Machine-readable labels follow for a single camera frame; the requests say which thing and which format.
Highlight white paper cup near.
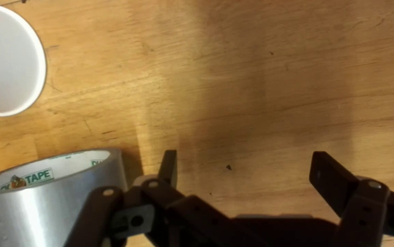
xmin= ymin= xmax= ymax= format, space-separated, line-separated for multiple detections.
xmin=0 ymin=5 xmax=47 ymax=117

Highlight silver duct tape roll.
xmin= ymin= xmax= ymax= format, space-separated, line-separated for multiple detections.
xmin=0 ymin=148 xmax=128 ymax=247

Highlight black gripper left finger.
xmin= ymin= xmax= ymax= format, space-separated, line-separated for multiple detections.
xmin=63 ymin=150 xmax=233 ymax=247

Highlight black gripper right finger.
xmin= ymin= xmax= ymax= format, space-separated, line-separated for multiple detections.
xmin=309 ymin=151 xmax=394 ymax=247

